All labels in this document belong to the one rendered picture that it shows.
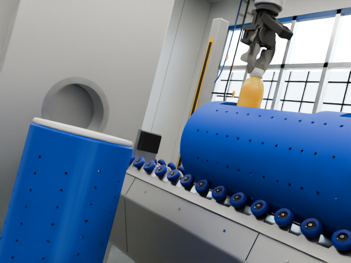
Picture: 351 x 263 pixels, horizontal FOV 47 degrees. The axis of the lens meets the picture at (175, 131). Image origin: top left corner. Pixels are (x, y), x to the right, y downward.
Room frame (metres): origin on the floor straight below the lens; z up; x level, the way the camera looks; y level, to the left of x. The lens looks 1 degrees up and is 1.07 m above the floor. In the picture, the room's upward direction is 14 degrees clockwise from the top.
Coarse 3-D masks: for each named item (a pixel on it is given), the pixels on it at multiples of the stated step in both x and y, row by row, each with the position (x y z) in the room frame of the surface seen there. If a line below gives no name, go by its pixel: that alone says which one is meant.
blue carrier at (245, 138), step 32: (192, 128) 1.20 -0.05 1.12; (224, 128) 1.09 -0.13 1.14; (256, 128) 1.00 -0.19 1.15; (288, 128) 0.93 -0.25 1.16; (320, 128) 0.87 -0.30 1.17; (192, 160) 1.19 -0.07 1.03; (224, 160) 1.07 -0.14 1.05; (256, 160) 0.97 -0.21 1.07; (288, 160) 0.89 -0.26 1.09; (320, 160) 0.83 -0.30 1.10; (256, 192) 0.99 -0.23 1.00; (288, 192) 0.90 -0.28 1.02; (320, 192) 0.82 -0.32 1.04
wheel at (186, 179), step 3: (189, 174) 1.23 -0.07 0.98; (183, 177) 1.24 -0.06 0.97; (186, 177) 1.22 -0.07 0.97; (189, 177) 1.22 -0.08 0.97; (192, 177) 1.22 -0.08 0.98; (180, 180) 1.24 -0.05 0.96; (183, 180) 1.22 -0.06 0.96; (186, 180) 1.22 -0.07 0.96; (189, 180) 1.21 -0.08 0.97; (192, 180) 1.21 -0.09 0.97; (180, 183) 1.23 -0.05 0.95; (183, 183) 1.21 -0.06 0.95; (186, 183) 1.21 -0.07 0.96; (189, 183) 1.21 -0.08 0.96; (192, 183) 1.21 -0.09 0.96; (183, 186) 1.22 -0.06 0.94; (186, 186) 1.21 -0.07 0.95
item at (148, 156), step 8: (144, 136) 1.60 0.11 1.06; (152, 136) 1.63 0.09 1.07; (160, 136) 1.65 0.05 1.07; (136, 144) 1.62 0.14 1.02; (144, 144) 1.61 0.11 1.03; (152, 144) 1.63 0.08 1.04; (136, 152) 1.61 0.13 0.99; (144, 152) 1.63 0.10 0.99; (152, 152) 1.64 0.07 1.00; (152, 160) 1.66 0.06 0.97
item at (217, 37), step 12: (216, 24) 1.94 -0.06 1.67; (228, 24) 1.95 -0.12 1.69; (216, 36) 1.92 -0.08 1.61; (216, 48) 1.93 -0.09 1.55; (204, 60) 1.96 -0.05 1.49; (216, 60) 1.94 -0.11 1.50; (204, 72) 1.94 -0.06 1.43; (216, 72) 1.95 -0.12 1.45; (204, 84) 1.92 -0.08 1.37; (204, 96) 1.93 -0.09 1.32; (192, 108) 1.95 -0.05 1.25
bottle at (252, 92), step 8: (248, 80) 1.20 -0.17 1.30; (256, 80) 1.19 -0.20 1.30; (248, 88) 1.19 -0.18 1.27; (256, 88) 1.18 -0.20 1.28; (240, 96) 1.21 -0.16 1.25; (248, 96) 1.19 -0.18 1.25; (256, 96) 1.19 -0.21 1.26; (240, 104) 1.20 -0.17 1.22; (248, 104) 1.18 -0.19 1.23; (256, 104) 1.19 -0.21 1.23
